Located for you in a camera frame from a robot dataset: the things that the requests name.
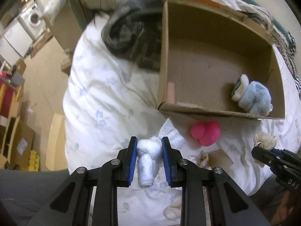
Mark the cream satin scrunchie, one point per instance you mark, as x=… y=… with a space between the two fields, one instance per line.
x=265 y=140

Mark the white kitchen cabinet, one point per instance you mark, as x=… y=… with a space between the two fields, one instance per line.
x=15 y=42

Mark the flat cardboard box on floor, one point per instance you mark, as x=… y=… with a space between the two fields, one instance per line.
x=17 y=142

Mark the white bagged socks bundle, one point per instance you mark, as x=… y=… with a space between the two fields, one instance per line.
x=149 y=153

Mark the pink rubber duck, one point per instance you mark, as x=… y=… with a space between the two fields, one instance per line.
x=206 y=134

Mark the person's right hand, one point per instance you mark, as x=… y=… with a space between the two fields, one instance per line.
x=288 y=212

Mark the brown cardboard box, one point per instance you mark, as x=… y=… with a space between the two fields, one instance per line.
x=205 y=48

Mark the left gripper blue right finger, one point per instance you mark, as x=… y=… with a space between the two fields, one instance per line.
x=184 y=174

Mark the white washing machine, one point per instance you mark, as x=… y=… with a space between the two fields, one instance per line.
x=31 y=21

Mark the white floral duvet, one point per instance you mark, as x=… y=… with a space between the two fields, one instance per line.
x=109 y=100

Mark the beige lace scrunchie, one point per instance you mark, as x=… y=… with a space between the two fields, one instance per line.
x=201 y=160

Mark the dark camouflage blanket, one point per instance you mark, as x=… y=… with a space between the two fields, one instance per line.
x=134 y=32

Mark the red bag on rack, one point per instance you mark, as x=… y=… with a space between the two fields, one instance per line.
x=6 y=99

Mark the black white striped cloth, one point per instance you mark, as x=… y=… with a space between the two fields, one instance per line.
x=287 y=47

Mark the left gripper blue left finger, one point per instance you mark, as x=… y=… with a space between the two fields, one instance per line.
x=118 y=172

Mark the light blue fluffy plush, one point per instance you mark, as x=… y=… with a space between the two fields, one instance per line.
x=253 y=97

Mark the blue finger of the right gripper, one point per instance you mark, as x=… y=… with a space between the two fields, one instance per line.
x=262 y=156
x=279 y=153

